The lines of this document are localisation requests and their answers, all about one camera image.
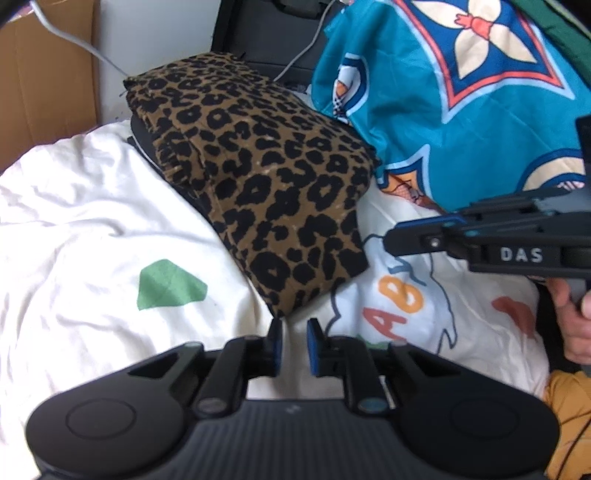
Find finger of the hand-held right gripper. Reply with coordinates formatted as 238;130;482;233
444;186;576;232
385;213;486;260

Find brown cardboard sheet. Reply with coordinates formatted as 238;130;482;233
0;0;102;171

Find teal printed blanket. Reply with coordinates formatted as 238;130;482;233
311;0;591;217

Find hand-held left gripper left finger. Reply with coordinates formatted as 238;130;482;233
124;318;283;418

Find white printed bed sheet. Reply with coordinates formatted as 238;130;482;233
0;120;552;480

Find leopard print pants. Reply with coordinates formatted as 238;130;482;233
122;53;379;319

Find grey cable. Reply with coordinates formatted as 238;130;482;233
276;0;336;83
30;0;131;78

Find black case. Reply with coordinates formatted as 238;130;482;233
210;0;352;93

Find person's right forearm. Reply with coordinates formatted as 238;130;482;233
542;368;591;480

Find green cloth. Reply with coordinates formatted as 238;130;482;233
512;0;591;61

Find person's right hand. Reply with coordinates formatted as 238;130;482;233
547;277;591;366

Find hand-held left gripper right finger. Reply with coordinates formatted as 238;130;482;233
307;318;456;416

